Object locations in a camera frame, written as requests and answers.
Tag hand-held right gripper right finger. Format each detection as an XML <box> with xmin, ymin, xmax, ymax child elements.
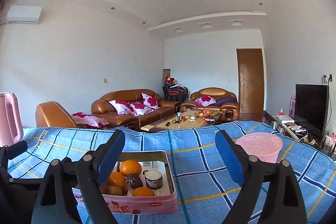
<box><xmin>215</xmin><ymin>130</ymin><xmax>307</xmax><ymax>224</ymax></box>

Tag brown leather armchair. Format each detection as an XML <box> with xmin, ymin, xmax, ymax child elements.
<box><xmin>35</xmin><ymin>101</ymin><xmax>109</xmax><ymax>128</ymax></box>

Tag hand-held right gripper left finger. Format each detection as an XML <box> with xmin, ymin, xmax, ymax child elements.
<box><xmin>31</xmin><ymin>130</ymin><xmax>126</xmax><ymax>224</ymax></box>

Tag glazed ceramic cup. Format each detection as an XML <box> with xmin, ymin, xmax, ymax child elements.
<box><xmin>143</xmin><ymin>169</ymin><xmax>163</xmax><ymax>190</ymax></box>

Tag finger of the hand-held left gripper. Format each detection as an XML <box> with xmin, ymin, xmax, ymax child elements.
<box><xmin>0</xmin><ymin>140</ymin><xmax>28</xmax><ymax>169</ymax></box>

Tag brown wooden door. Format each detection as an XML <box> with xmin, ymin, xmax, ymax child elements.
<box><xmin>236</xmin><ymin>48</ymin><xmax>264</xmax><ymax>115</ymax></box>

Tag printed paper liner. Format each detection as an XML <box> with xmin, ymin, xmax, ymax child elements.
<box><xmin>113</xmin><ymin>161</ymin><xmax>175</xmax><ymax>197</ymax></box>

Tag black television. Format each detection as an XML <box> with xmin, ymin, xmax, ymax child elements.
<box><xmin>294</xmin><ymin>84</ymin><xmax>330</xmax><ymax>138</ymax></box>

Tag orange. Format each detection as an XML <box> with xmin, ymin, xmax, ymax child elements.
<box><xmin>109</xmin><ymin>172</ymin><xmax>126</xmax><ymax>188</ymax></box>
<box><xmin>119</xmin><ymin>160</ymin><xmax>142</xmax><ymax>177</ymax></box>
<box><xmin>132</xmin><ymin>187</ymin><xmax>155</xmax><ymax>197</ymax></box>

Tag blue plaid tablecloth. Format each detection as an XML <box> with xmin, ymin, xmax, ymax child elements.
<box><xmin>7</xmin><ymin>120</ymin><xmax>336</xmax><ymax>224</ymax></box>

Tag pink cartoon lidded cup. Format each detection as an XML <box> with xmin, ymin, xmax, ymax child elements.
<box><xmin>235</xmin><ymin>133</ymin><xmax>283</xmax><ymax>164</ymax></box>

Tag long brown leather sofa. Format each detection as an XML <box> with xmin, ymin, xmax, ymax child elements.
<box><xmin>91</xmin><ymin>89</ymin><xmax>181</xmax><ymax>132</ymax></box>

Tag pile of table snacks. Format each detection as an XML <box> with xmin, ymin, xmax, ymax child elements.
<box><xmin>196</xmin><ymin>110</ymin><xmax>219</xmax><ymax>121</ymax></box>

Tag short brown leather sofa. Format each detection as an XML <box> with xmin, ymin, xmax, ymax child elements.
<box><xmin>180</xmin><ymin>87</ymin><xmax>240</xmax><ymax>123</ymax></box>

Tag pink floral pillow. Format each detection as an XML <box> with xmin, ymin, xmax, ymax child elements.
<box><xmin>142</xmin><ymin>93</ymin><xmax>161</xmax><ymax>109</ymax></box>
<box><xmin>195</xmin><ymin>95</ymin><xmax>216</xmax><ymax>106</ymax></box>
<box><xmin>71</xmin><ymin>112</ymin><xmax>110</xmax><ymax>127</ymax></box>
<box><xmin>108</xmin><ymin>100</ymin><xmax>138</xmax><ymax>115</ymax></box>
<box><xmin>130</xmin><ymin>102</ymin><xmax>154</xmax><ymax>116</ymax></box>

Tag white television stand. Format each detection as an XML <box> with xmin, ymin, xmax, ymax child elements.
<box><xmin>270</xmin><ymin>115</ymin><xmax>323</xmax><ymax>146</ymax></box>

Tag brown longan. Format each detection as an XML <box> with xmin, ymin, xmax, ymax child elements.
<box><xmin>108</xmin><ymin>185</ymin><xmax>123</xmax><ymax>196</ymax></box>

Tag pink plastic pitcher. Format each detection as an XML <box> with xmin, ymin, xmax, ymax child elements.
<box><xmin>0</xmin><ymin>92</ymin><xmax>24</xmax><ymax>147</ymax></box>

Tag white air conditioner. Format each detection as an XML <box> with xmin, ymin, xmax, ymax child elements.
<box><xmin>7</xmin><ymin>5</ymin><xmax>43</xmax><ymax>24</ymax></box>

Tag wooden coffee table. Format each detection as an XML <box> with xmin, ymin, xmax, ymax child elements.
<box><xmin>140</xmin><ymin>109</ymin><xmax>223</xmax><ymax>132</ymax></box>

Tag dark red date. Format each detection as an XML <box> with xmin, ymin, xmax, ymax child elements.
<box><xmin>126</xmin><ymin>173</ymin><xmax>144</xmax><ymax>190</ymax></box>

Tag pink tin box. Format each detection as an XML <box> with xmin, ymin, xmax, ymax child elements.
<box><xmin>72</xmin><ymin>151</ymin><xmax>178</xmax><ymax>215</ymax></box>

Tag stacked black chairs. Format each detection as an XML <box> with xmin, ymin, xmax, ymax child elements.
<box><xmin>163</xmin><ymin>82</ymin><xmax>189</xmax><ymax>102</ymax></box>

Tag purple blanket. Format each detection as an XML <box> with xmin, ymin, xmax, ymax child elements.
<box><xmin>215</xmin><ymin>96</ymin><xmax>238</xmax><ymax>106</ymax></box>

